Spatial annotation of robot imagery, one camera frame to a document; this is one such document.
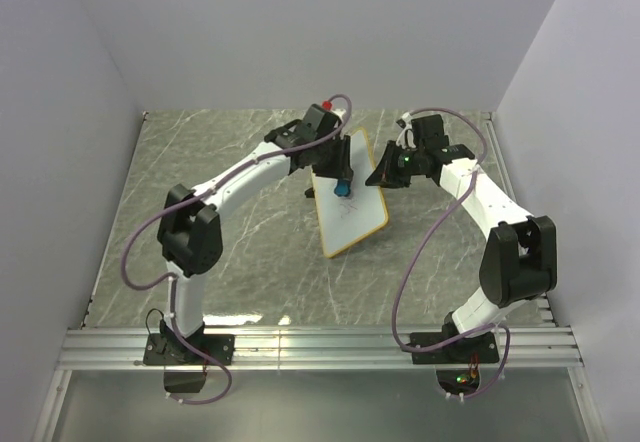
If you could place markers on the aluminium front rail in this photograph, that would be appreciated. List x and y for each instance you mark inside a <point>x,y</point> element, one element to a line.
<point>281,348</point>

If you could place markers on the blue whiteboard eraser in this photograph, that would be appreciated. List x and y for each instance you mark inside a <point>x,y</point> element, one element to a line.
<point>342,188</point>

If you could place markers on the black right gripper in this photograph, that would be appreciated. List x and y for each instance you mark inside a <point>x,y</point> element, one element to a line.
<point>385,174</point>

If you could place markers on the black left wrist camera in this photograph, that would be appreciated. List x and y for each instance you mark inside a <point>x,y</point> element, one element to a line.
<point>319,121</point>

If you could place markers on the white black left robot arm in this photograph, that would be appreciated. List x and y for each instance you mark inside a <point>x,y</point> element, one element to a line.
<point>190,229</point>

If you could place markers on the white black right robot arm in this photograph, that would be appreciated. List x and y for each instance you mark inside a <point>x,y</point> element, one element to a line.
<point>519,261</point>

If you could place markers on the orange framed whiteboard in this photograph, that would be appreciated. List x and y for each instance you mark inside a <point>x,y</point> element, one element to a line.
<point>346,220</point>

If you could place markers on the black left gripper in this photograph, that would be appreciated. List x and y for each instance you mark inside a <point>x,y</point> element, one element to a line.
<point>341,169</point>

